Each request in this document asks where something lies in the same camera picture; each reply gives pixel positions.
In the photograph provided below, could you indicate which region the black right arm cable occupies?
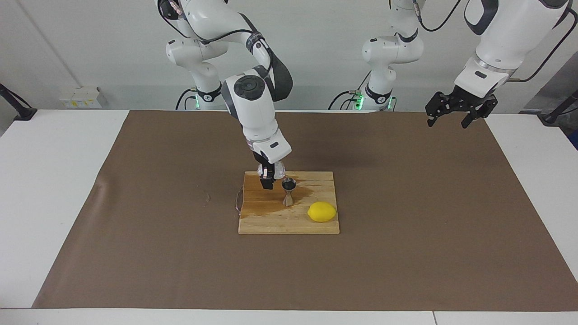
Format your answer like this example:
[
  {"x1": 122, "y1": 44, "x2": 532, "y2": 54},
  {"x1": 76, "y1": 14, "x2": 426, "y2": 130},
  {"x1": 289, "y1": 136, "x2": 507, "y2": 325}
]
[{"x1": 157, "y1": 0, "x2": 274, "y2": 91}]

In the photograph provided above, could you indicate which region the black clamp stand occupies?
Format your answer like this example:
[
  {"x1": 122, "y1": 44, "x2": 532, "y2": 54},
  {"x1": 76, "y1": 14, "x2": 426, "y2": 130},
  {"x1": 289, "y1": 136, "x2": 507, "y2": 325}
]
[
  {"x1": 0, "y1": 84, "x2": 37, "y2": 121},
  {"x1": 540, "y1": 89, "x2": 578, "y2": 125}
]

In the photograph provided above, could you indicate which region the small clear plastic cup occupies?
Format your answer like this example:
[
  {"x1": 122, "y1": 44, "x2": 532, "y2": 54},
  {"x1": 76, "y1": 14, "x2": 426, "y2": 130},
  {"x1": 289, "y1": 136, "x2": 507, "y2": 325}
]
[{"x1": 257, "y1": 162, "x2": 286, "y2": 179}]

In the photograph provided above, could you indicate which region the white wall socket box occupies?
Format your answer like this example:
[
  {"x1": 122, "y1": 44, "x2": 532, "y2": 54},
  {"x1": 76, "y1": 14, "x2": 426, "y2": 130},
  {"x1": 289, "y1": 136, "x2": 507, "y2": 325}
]
[{"x1": 59, "y1": 87, "x2": 101, "y2": 109}]

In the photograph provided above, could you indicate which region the stained wooden cutting board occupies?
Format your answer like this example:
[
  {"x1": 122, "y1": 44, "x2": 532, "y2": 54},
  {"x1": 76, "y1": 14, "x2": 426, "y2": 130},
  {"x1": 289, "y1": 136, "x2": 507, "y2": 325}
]
[{"x1": 235, "y1": 171, "x2": 340, "y2": 235}]

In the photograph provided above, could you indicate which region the yellow lemon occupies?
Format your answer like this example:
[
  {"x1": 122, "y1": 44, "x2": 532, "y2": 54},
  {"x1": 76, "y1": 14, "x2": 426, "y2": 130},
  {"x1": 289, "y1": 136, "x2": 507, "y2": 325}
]
[{"x1": 307, "y1": 201, "x2": 337, "y2": 223}]

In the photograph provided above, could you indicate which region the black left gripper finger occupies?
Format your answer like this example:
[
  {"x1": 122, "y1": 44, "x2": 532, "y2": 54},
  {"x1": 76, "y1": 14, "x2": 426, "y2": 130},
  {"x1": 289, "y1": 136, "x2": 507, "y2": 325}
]
[
  {"x1": 425, "y1": 92, "x2": 455, "y2": 127},
  {"x1": 461, "y1": 95, "x2": 499, "y2": 129}
]

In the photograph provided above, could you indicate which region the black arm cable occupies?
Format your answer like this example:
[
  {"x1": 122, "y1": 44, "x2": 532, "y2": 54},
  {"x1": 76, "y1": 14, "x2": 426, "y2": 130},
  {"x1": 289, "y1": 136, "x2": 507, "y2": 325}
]
[
  {"x1": 413, "y1": 0, "x2": 578, "y2": 83},
  {"x1": 157, "y1": 0, "x2": 274, "y2": 91}
]

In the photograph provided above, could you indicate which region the steel double jigger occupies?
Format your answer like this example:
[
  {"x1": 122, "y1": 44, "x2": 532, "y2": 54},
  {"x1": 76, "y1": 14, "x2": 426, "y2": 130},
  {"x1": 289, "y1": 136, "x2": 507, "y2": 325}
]
[{"x1": 281, "y1": 178, "x2": 297, "y2": 207}]

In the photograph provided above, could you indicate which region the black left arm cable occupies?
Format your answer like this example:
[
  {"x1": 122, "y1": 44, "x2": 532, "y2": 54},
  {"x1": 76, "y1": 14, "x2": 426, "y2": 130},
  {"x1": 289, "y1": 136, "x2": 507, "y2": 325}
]
[{"x1": 413, "y1": 0, "x2": 578, "y2": 83}]

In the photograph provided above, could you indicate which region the black base cable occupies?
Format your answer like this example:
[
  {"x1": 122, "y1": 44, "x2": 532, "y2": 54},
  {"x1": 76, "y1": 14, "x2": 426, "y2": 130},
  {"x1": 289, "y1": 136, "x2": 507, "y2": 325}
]
[
  {"x1": 328, "y1": 71, "x2": 372, "y2": 110},
  {"x1": 175, "y1": 88, "x2": 200, "y2": 110}
]

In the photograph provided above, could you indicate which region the brown paper table mat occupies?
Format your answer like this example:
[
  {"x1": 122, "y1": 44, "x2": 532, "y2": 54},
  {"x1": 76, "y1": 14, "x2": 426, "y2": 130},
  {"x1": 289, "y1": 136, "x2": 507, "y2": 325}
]
[{"x1": 33, "y1": 110, "x2": 578, "y2": 312}]

